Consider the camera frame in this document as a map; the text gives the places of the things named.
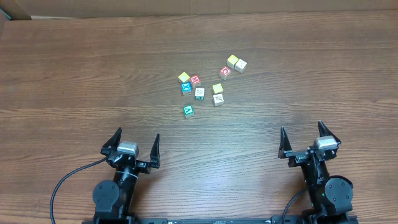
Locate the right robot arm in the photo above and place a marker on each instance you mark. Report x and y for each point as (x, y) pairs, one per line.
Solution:
(330, 195)

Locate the blue block letter X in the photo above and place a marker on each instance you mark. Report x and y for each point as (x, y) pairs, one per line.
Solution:
(186, 88)

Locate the yellow block far right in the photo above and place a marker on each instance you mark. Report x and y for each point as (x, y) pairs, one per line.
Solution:
(231, 61)

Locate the yellow block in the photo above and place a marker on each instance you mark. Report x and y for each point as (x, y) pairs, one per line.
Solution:
(217, 88)
(231, 61)

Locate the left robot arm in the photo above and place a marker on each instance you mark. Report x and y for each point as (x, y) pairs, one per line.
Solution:
(113, 198)

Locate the red block letter C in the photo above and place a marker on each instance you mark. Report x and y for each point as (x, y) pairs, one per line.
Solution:
(225, 72)

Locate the plain wooden block far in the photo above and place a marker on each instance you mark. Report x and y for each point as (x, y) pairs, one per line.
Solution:
(240, 65)

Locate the wooden block leaf picture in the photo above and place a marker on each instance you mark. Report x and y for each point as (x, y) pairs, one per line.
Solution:
(218, 99)

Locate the red block letter M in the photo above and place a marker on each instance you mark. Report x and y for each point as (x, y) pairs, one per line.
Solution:
(195, 81)

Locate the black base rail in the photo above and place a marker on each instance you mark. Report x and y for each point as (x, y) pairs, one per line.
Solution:
(276, 219)

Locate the green block letter V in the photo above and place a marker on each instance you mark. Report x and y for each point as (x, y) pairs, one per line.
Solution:
(188, 111)

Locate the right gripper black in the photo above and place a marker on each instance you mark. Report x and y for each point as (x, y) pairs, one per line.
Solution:
(308, 156)

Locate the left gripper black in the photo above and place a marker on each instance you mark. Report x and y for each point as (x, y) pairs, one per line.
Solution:
(127, 160)

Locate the wooden block letter W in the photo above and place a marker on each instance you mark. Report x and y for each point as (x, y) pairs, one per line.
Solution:
(199, 93)

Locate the yellow block centre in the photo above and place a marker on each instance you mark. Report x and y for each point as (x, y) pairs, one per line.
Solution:
(217, 88)

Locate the yellow block letter G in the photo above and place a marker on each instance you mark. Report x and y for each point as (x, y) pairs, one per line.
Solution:
(184, 77)

